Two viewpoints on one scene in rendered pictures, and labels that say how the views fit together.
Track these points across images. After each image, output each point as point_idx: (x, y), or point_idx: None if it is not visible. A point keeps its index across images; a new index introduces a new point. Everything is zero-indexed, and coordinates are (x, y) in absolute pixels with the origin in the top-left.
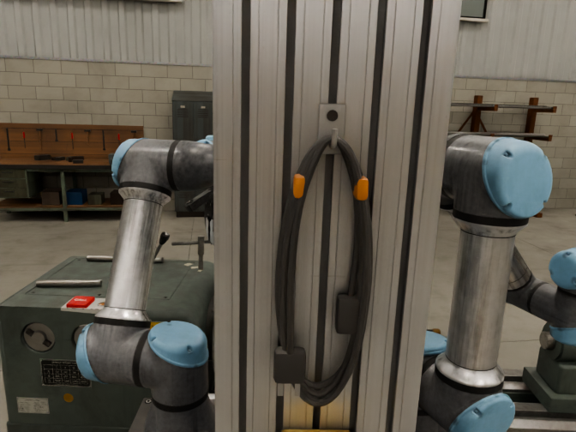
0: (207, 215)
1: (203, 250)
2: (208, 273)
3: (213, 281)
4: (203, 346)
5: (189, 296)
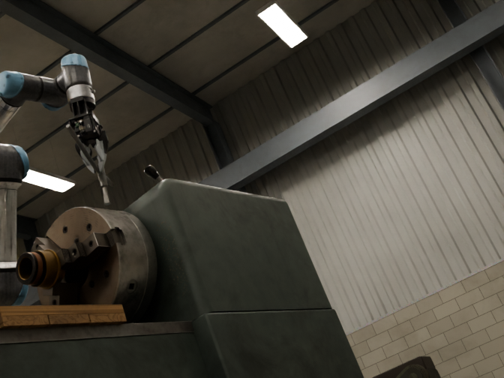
0: (93, 142)
1: (99, 182)
2: (136, 200)
3: (127, 211)
4: None
5: None
